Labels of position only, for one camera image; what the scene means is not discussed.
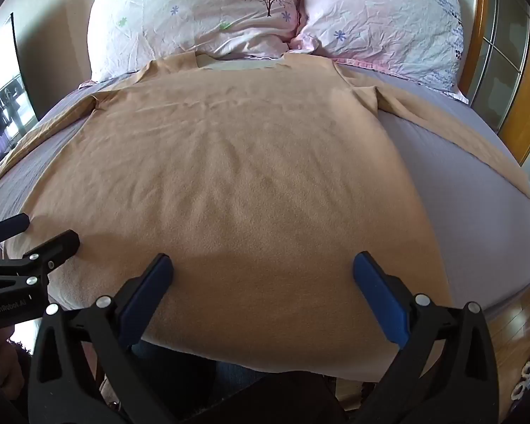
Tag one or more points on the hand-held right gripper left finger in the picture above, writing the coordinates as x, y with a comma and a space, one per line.
143, 291

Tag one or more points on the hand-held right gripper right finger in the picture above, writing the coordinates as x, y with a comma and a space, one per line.
382, 300

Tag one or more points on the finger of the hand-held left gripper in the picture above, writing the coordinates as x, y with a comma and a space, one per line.
55, 247
9, 225

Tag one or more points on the beige long-sleeved shirt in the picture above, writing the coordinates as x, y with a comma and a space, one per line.
229, 176

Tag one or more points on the window with purple curtain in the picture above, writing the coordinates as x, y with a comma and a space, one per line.
4, 106

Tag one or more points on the wooden headboard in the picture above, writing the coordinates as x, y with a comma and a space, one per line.
508, 62

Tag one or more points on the white floral pillow with tree print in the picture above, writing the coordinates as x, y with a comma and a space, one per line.
194, 13

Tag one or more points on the pink floral pillow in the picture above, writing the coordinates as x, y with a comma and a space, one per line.
380, 22

